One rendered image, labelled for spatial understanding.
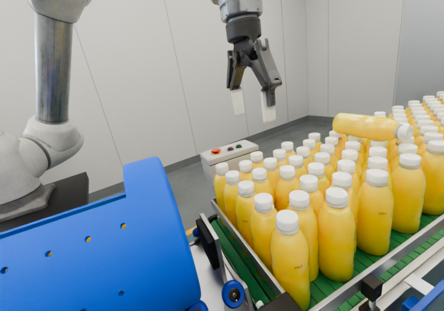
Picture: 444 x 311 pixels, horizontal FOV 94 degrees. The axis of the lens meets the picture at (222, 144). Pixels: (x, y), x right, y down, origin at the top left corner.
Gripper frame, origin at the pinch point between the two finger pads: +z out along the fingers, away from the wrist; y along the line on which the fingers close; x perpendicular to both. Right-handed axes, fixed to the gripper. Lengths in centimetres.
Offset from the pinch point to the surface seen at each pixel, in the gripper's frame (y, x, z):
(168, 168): -275, 0, 117
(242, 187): 4.5, -7.5, 15.5
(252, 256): 11.5, -10.8, 28.5
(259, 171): 0.4, 0.2, 15.5
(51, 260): 16.3, -39.6, 7.8
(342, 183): 15.9, 11.3, 16.3
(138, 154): -271, -36, 79
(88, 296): 19.0, -36.8, 12.6
